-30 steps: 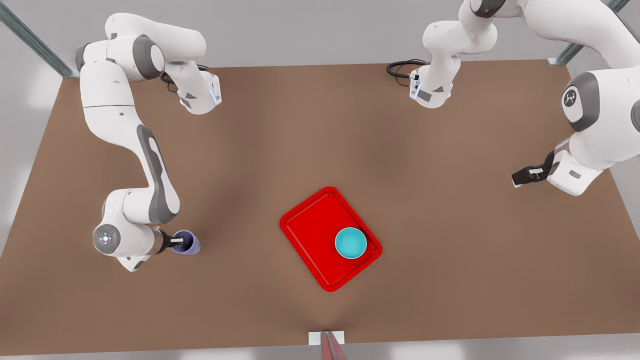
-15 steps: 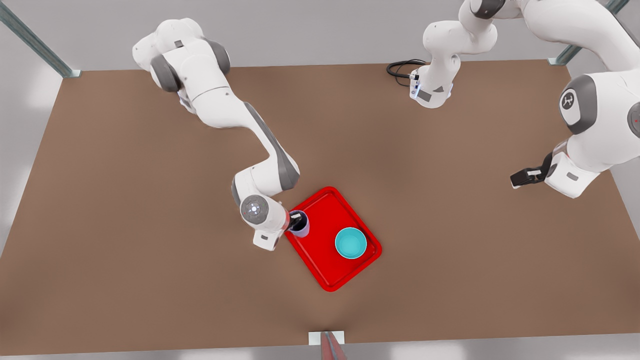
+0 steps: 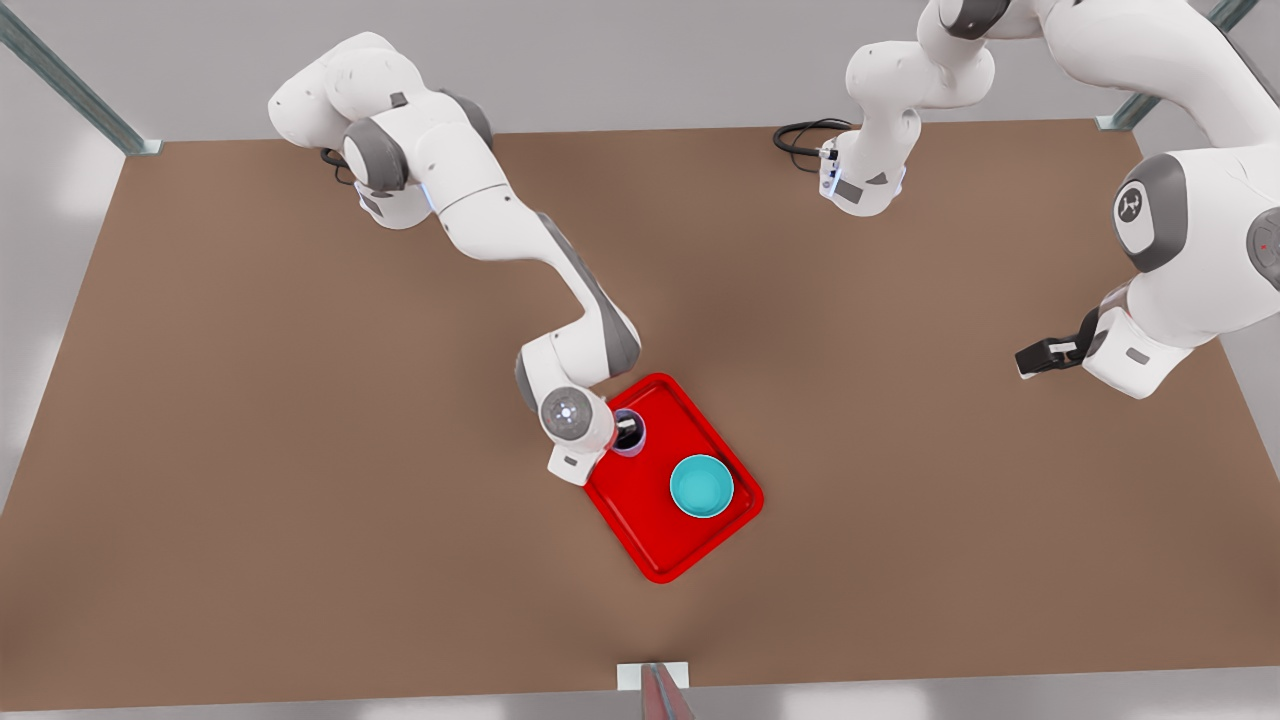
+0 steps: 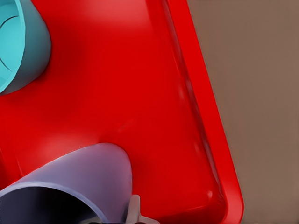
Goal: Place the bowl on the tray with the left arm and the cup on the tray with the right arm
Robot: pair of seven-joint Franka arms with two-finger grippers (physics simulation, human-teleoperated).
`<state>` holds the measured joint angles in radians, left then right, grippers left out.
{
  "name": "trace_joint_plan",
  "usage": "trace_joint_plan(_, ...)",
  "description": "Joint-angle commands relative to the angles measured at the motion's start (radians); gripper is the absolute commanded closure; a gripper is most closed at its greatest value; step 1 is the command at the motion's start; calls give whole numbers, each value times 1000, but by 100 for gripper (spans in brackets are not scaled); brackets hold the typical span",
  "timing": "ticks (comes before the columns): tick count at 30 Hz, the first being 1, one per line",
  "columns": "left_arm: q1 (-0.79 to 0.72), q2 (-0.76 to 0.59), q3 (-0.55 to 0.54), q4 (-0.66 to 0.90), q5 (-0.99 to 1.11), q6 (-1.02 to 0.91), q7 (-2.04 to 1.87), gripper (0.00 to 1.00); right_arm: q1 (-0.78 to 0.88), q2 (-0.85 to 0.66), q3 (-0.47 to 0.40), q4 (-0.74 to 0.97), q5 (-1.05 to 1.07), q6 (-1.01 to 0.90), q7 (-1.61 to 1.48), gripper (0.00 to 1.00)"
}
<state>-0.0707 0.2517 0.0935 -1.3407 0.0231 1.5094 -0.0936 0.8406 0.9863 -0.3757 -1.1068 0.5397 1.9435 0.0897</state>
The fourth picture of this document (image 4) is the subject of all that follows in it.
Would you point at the red plastic tray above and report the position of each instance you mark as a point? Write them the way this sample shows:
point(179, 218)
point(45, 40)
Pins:
point(130, 93)

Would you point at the teal bowl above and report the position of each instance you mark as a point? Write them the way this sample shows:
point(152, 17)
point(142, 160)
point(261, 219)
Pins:
point(28, 46)

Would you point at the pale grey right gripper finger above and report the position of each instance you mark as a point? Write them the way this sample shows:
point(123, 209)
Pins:
point(135, 213)

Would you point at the purple cup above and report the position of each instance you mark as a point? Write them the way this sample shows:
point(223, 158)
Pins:
point(88, 172)

